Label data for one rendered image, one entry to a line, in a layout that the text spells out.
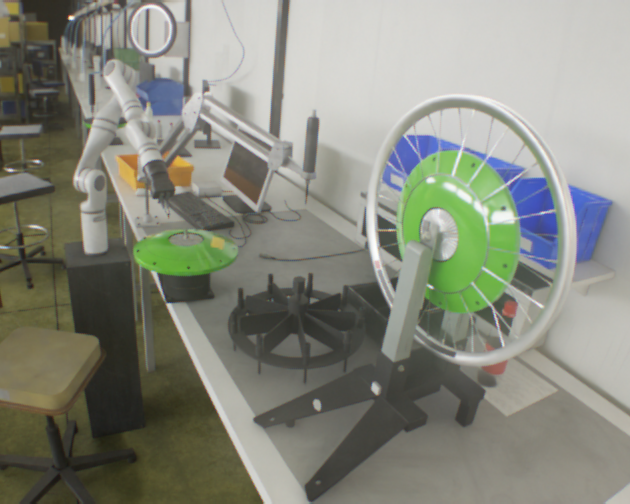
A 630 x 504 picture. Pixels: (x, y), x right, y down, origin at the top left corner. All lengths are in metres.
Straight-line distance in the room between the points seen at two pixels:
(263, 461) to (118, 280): 1.15
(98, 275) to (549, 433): 1.57
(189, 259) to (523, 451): 0.97
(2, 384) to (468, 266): 1.45
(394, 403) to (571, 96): 0.94
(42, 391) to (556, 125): 1.73
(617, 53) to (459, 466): 1.05
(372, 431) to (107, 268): 1.27
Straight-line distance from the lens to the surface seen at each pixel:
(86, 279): 1.98
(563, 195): 0.84
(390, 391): 1.07
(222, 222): 2.07
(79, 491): 2.14
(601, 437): 1.35
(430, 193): 0.97
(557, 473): 1.19
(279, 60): 2.95
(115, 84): 1.96
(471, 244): 0.91
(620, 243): 1.43
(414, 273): 0.94
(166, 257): 1.43
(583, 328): 1.53
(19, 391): 1.77
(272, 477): 1.01
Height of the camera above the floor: 1.68
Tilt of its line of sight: 24 degrees down
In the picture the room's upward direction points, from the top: 5 degrees clockwise
